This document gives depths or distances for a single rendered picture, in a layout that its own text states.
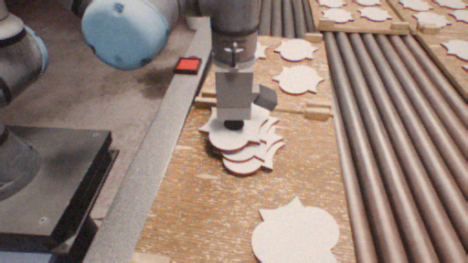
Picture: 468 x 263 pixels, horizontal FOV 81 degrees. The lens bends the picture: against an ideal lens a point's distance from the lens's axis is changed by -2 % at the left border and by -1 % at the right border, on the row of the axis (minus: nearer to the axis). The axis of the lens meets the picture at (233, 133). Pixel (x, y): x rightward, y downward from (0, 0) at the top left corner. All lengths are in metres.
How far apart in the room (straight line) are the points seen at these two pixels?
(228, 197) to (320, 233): 0.17
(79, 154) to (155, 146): 0.16
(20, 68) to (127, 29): 0.38
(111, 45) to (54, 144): 0.43
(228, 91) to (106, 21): 0.24
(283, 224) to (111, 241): 0.30
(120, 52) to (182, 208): 0.31
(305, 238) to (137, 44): 0.37
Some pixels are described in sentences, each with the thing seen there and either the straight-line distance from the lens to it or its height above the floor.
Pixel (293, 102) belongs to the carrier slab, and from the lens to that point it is 0.73.
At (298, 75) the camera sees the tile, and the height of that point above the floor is 0.95.
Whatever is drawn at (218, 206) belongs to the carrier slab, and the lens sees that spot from 0.51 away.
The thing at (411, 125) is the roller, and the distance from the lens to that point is 0.81.
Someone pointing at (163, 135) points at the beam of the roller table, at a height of 0.92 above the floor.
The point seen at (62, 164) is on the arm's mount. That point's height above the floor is 0.95.
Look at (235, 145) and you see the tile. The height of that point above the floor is 0.99.
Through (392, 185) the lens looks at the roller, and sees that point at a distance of 0.65.
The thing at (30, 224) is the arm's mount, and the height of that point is 0.95.
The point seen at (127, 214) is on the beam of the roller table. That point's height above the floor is 0.92.
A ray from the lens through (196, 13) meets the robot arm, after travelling 0.43.
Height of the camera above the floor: 1.38
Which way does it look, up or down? 44 degrees down
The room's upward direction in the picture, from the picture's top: straight up
